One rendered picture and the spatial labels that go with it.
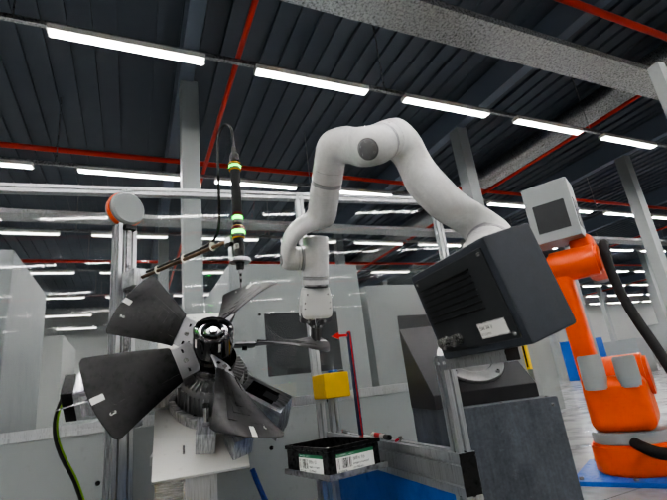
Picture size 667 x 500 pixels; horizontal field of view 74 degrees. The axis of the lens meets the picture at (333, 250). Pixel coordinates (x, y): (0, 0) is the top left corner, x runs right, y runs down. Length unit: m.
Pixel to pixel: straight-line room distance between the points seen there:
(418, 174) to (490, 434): 0.67
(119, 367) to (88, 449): 0.86
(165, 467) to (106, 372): 0.32
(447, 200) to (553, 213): 3.85
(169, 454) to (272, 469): 0.80
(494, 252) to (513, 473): 0.66
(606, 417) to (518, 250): 3.96
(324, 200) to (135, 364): 0.68
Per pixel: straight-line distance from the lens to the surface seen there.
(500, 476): 1.26
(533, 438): 1.30
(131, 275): 1.95
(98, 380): 1.30
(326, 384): 1.69
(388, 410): 2.32
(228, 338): 1.34
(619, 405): 4.69
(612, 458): 4.73
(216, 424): 1.14
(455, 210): 1.15
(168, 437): 1.48
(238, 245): 1.48
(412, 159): 1.18
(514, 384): 1.35
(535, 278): 0.81
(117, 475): 1.98
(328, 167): 1.23
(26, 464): 2.18
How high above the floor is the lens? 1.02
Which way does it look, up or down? 17 degrees up
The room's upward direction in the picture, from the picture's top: 7 degrees counter-clockwise
